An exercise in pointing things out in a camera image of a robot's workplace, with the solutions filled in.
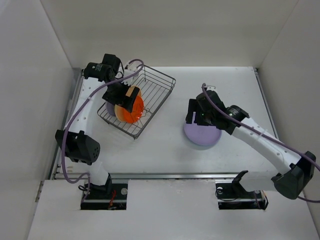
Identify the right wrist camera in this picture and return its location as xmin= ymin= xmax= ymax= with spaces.
xmin=206 ymin=85 xmax=216 ymax=91

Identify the rear purple plate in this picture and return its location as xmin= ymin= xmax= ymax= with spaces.
xmin=105 ymin=101 xmax=116 ymax=117

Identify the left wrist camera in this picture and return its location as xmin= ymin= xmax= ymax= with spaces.
xmin=124 ymin=60 xmax=141 ymax=77

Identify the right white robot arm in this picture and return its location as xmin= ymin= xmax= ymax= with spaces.
xmin=185 ymin=86 xmax=319 ymax=200

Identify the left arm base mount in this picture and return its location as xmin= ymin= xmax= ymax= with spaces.
xmin=80 ymin=183 xmax=128 ymax=211

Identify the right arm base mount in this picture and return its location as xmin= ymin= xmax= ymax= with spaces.
xmin=215 ymin=183 xmax=269 ymax=211

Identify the blue plate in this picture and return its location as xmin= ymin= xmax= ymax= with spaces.
xmin=189 ymin=142 xmax=216 ymax=151

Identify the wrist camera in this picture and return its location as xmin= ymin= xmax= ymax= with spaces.
xmin=206 ymin=85 xmax=216 ymax=91
xmin=124 ymin=60 xmax=141 ymax=77

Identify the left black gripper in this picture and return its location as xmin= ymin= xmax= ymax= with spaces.
xmin=103 ymin=78 xmax=139 ymax=113

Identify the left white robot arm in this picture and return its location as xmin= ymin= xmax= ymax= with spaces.
xmin=55 ymin=53 xmax=145 ymax=199

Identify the orange plate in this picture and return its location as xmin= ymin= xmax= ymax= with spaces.
xmin=123 ymin=96 xmax=144 ymax=124

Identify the light purple plate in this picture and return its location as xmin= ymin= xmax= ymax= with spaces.
xmin=183 ymin=123 xmax=222 ymax=147

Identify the grey wire dish rack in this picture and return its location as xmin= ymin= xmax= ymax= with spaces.
xmin=97 ymin=66 xmax=176 ymax=139

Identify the yellow plate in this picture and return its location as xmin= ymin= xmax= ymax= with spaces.
xmin=114 ymin=85 xmax=142 ymax=123

